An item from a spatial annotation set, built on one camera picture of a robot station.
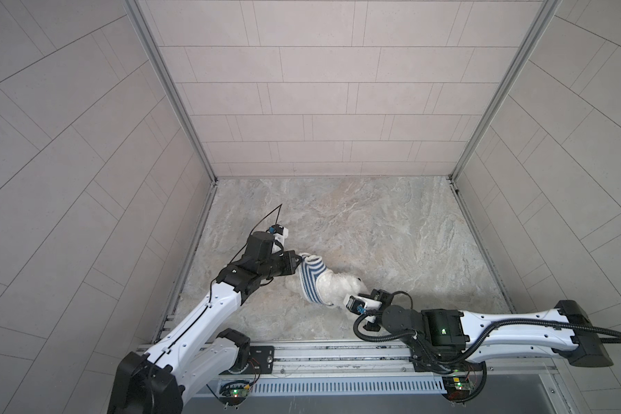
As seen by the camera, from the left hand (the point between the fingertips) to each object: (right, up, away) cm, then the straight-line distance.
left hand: (307, 257), depth 78 cm
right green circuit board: (+41, -33, -10) cm, 53 cm away
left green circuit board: (-17, -31, -13) cm, 38 cm away
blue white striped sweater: (+1, -2, -4) cm, 5 cm away
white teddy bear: (+8, -6, -9) cm, 13 cm away
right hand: (+13, -10, -8) cm, 18 cm away
